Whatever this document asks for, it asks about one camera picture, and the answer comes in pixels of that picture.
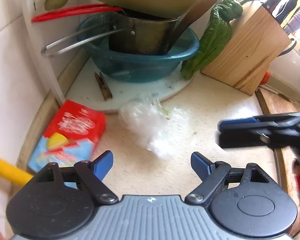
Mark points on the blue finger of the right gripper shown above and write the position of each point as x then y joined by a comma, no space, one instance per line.
224,124
238,139

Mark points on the brown wooden utensil handle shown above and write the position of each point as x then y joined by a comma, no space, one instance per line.
196,11

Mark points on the red handled utensil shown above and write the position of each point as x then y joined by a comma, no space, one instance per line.
73,11

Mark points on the wooden clothespin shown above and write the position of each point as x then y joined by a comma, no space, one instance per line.
106,93

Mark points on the clear plastic bag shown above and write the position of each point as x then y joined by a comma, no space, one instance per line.
158,129

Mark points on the red tomato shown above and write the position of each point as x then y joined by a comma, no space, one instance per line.
265,78

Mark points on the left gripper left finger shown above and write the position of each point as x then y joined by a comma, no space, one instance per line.
102,164

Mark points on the green pepper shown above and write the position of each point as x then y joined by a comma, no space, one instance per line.
216,36

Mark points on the red blue tea carton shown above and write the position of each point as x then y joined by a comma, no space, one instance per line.
73,135

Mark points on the steel pot with handle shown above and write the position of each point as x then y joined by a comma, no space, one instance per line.
125,35

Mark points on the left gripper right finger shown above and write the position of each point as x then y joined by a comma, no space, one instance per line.
202,166

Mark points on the teal plastic basin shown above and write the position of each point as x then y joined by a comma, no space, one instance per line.
138,68

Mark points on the black knife handles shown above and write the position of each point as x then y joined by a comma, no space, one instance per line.
280,9

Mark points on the wooden cutting board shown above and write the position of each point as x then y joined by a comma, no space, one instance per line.
277,109

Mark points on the wooden knife block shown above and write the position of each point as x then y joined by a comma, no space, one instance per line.
257,39

